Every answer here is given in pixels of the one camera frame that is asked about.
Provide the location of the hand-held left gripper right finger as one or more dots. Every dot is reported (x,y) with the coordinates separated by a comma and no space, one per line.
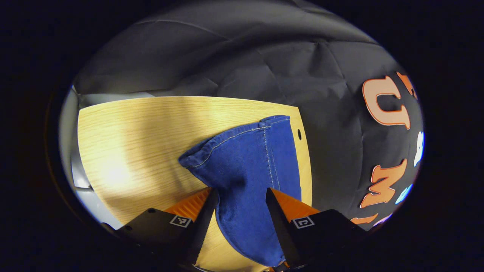
(280,226)

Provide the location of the black backdrop cloth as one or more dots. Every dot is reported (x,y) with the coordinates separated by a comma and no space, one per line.
(245,56)

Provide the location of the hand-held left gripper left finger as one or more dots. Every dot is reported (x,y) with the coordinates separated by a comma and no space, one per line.
(202,226)

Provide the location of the blue denim jeans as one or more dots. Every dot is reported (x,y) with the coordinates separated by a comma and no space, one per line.
(242,170)

